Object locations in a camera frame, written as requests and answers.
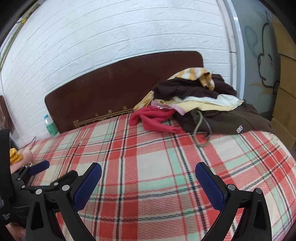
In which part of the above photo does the white garment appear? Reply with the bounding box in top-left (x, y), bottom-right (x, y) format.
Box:
top-left (185, 94), bottom-right (245, 108)

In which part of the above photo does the brown zip hoodie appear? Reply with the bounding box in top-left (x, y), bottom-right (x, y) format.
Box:
top-left (173, 102), bottom-right (278, 148)

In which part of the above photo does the yellow white striped shirt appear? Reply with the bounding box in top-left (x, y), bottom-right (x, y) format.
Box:
top-left (134, 67), bottom-right (216, 112)

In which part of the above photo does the yellow knit cloth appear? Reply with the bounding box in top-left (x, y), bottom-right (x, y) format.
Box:
top-left (9, 148), bottom-right (24, 164)

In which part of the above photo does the white door frame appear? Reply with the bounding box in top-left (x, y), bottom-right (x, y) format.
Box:
top-left (217, 0), bottom-right (246, 100)

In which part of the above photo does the clear water bottle green label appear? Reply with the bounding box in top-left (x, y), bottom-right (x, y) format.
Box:
top-left (43, 114), bottom-right (60, 138)

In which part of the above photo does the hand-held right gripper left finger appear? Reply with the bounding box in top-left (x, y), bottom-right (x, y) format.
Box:
top-left (25, 162), bottom-right (102, 241)

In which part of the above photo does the dark brown wooden headboard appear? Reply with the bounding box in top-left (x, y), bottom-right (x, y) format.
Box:
top-left (44, 51), bottom-right (204, 133)

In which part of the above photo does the plaid bed blanket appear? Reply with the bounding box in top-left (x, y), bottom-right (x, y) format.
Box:
top-left (30, 113), bottom-right (296, 241)

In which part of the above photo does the pale yellow garment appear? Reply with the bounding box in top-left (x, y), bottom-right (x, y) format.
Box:
top-left (151, 97), bottom-right (234, 114)

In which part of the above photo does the thin black cable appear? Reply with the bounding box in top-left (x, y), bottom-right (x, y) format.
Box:
top-left (17, 137), bottom-right (37, 151)

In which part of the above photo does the pale pink soft object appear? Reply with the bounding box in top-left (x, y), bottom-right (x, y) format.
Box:
top-left (10, 148), bottom-right (35, 173)

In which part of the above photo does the red knit sweater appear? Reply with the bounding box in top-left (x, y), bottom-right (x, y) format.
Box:
top-left (129, 106), bottom-right (183, 134)

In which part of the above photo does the pink garment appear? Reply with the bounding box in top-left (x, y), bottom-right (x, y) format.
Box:
top-left (150, 100), bottom-right (186, 116)

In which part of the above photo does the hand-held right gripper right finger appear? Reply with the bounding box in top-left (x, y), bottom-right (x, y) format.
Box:
top-left (195, 162), bottom-right (273, 241)

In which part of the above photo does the cardboard box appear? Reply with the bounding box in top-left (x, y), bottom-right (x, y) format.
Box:
top-left (270, 117), bottom-right (296, 145)
top-left (270, 14), bottom-right (296, 56)
top-left (272, 87), bottom-right (296, 121)
top-left (277, 54), bottom-right (296, 90)

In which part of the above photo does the dark brown garment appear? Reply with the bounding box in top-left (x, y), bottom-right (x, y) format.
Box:
top-left (153, 74), bottom-right (237, 102)

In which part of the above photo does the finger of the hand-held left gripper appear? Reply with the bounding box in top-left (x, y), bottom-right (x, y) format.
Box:
top-left (24, 170), bottom-right (79, 193)
top-left (13, 160), bottom-right (50, 184)

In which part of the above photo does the small brown wooden board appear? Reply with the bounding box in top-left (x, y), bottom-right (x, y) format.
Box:
top-left (0, 95), bottom-right (12, 131)

